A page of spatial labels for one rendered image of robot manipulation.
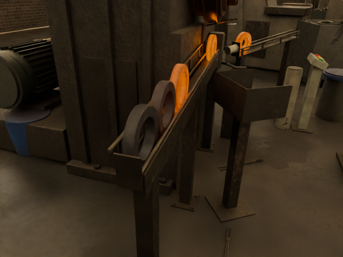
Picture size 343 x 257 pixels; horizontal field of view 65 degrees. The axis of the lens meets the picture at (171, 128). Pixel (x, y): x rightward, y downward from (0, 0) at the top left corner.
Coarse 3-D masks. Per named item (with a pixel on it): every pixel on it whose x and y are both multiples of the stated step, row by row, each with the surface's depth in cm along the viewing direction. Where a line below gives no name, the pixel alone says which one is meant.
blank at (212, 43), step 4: (212, 36) 159; (208, 40) 158; (212, 40) 157; (216, 40) 168; (208, 44) 158; (212, 44) 158; (216, 44) 170; (208, 48) 158; (212, 48) 160; (208, 52) 159; (212, 52) 162; (208, 56) 161; (208, 60) 165
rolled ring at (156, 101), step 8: (160, 88) 83; (168, 88) 86; (152, 96) 82; (160, 96) 81; (168, 96) 94; (152, 104) 81; (160, 104) 81; (168, 104) 95; (160, 112) 82; (168, 112) 96; (160, 120) 83; (168, 120) 94; (160, 128) 84; (160, 136) 88
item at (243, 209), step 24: (216, 72) 121; (240, 72) 126; (216, 96) 124; (240, 96) 105; (264, 96) 104; (288, 96) 107; (240, 120) 107; (240, 144) 127; (240, 168) 134; (240, 216) 140
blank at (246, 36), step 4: (244, 32) 199; (240, 36) 197; (244, 36) 200; (248, 36) 202; (236, 40) 199; (240, 40) 199; (244, 40) 206; (248, 40) 204; (240, 44) 200; (244, 44) 207; (248, 44) 206; (244, 52) 206
